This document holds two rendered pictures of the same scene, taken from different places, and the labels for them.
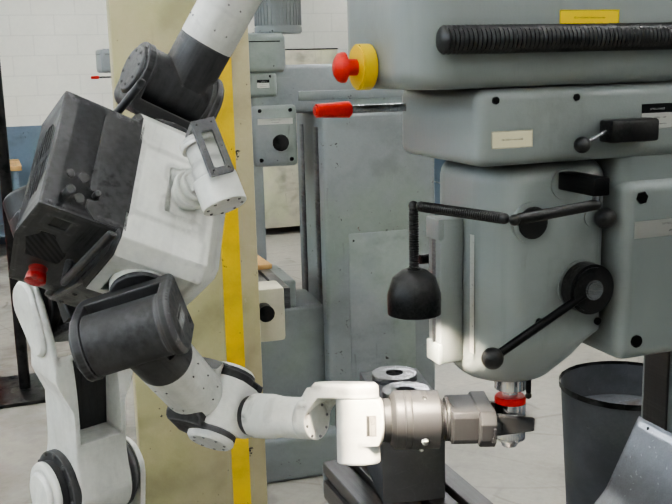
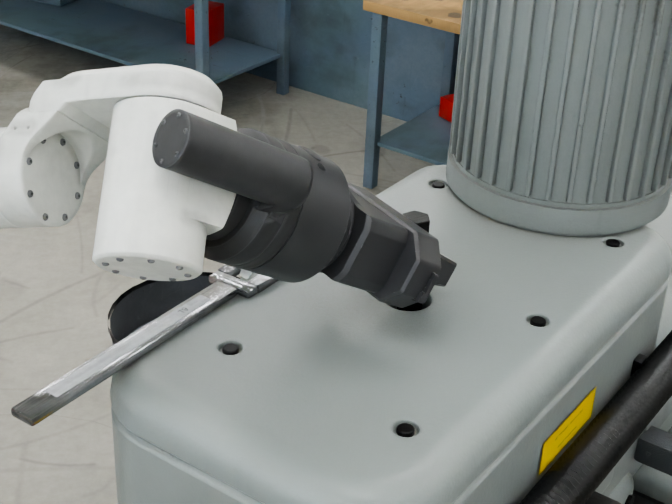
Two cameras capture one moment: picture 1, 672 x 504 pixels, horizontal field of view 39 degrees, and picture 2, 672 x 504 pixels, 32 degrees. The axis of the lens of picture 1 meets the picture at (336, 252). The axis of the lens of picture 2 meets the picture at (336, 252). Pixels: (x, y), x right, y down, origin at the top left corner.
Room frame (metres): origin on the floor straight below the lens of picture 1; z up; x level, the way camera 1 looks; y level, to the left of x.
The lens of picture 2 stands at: (0.76, 0.22, 2.34)
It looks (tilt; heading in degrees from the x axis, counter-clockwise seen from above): 29 degrees down; 325
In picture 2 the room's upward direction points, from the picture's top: 3 degrees clockwise
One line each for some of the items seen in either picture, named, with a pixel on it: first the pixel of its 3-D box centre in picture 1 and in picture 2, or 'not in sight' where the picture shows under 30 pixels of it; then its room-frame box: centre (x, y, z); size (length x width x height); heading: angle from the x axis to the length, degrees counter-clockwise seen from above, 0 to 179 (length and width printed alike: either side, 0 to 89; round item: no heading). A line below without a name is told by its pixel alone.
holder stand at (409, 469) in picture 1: (400, 429); not in sight; (1.73, -0.12, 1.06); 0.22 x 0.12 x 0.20; 9
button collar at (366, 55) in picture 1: (363, 67); not in sight; (1.26, -0.04, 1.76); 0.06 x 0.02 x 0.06; 20
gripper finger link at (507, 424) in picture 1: (513, 425); not in sight; (1.31, -0.26, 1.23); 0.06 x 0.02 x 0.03; 92
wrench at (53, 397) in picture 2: not in sight; (154, 333); (1.39, -0.07, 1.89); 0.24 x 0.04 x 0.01; 111
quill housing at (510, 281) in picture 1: (515, 264); not in sight; (1.34, -0.26, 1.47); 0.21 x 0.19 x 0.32; 20
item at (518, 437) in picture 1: (509, 419); not in sight; (1.34, -0.26, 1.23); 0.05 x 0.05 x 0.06
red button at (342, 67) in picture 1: (346, 67); not in sight; (1.26, -0.02, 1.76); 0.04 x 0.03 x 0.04; 20
